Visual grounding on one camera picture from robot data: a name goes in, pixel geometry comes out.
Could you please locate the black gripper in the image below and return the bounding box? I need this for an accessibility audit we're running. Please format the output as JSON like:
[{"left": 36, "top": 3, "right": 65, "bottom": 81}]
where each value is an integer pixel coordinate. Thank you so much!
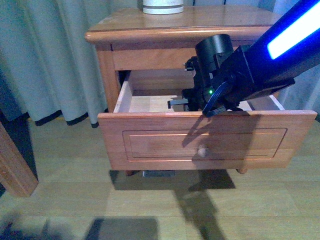
[{"left": 167, "top": 56, "right": 207, "bottom": 111}]

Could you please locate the wooden nightstand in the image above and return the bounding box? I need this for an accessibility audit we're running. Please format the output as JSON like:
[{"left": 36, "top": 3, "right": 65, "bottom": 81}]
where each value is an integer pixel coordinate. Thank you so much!
[{"left": 84, "top": 5, "right": 286, "bottom": 177}]

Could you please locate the grey curtain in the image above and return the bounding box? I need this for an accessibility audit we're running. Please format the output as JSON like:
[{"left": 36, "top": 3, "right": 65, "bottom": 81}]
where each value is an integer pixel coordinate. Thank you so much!
[{"left": 0, "top": 0, "right": 320, "bottom": 129}]

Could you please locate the wooden furniture leg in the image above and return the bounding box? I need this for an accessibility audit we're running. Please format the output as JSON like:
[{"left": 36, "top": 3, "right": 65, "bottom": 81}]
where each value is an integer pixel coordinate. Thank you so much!
[{"left": 0, "top": 120, "right": 39, "bottom": 197}]

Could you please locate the wooden drawer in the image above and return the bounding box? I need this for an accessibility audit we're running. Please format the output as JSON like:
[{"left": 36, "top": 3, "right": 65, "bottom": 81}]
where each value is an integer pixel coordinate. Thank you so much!
[{"left": 98, "top": 69, "right": 316, "bottom": 173}]

